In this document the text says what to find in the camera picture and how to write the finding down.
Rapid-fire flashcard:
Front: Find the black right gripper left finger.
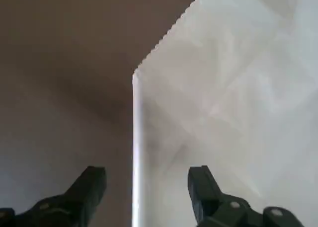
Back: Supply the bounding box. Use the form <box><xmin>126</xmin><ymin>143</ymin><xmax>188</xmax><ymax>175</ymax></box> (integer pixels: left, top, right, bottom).
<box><xmin>0</xmin><ymin>165</ymin><xmax>107</xmax><ymax>227</ymax></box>

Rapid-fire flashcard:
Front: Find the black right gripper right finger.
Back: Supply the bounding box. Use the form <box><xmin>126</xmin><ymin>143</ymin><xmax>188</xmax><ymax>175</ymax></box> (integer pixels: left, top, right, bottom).
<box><xmin>187</xmin><ymin>165</ymin><xmax>309</xmax><ymax>227</ymax></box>

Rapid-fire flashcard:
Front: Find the cream tablecloth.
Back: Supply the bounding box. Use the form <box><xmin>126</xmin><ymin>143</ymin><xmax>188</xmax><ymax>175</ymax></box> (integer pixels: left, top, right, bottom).
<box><xmin>131</xmin><ymin>0</ymin><xmax>318</xmax><ymax>227</ymax></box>

